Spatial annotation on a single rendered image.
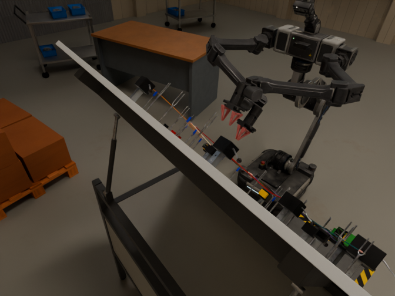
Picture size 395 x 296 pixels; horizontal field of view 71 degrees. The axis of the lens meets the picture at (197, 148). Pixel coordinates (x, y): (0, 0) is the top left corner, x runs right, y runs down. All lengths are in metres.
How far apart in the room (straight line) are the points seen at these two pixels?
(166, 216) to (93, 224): 1.17
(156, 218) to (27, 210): 1.63
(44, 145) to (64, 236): 0.82
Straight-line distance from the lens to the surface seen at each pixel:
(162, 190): 1.68
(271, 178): 2.62
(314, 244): 0.83
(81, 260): 2.46
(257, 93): 1.29
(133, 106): 0.69
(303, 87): 1.36
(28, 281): 2.52
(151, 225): 1.53
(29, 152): 2.79
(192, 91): 3.46
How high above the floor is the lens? 2.04
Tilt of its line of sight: 39 degrees down
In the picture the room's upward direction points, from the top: 3 degrees clockwise
